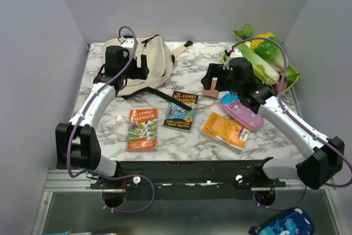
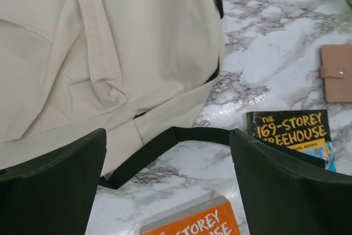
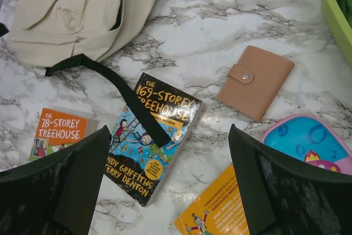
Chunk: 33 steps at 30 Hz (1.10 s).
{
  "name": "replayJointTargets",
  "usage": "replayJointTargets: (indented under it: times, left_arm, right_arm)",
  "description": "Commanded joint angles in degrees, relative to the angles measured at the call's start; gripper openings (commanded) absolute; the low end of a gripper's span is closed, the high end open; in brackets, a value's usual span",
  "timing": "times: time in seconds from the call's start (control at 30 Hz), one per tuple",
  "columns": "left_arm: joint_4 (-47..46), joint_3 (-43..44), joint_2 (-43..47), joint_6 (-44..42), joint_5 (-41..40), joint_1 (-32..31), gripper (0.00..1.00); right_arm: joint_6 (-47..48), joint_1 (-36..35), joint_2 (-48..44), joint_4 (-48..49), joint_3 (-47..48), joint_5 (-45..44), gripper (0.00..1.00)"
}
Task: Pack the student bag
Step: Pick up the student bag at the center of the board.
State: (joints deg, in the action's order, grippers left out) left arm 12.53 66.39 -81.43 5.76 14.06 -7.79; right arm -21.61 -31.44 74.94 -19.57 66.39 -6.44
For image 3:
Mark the green plastic vegetable tray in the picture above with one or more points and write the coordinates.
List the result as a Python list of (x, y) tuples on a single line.
[(337, 14)]

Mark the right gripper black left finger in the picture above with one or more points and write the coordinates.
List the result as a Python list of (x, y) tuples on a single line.
[(56, 194)]

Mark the cream canvas backpack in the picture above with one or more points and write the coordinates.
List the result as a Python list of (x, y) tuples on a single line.
[(63, 34)]

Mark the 169-Storey Treehouse book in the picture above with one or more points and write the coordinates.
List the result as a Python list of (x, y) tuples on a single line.
[(135, 162)]

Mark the pink blue pencil case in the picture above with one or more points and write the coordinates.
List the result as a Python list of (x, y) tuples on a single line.
[(310, 140)]

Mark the yellow orange paperback book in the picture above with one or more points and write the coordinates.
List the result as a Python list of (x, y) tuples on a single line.
[(218, 210)]

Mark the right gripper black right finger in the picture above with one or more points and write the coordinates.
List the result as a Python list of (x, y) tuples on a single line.
[(282, 195)]

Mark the tan leather card wallet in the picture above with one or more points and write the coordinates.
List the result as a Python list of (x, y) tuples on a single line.
[(254, 81)]

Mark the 78-Storey Treehouse book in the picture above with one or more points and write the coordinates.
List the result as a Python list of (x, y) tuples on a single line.
[(57, 130)]

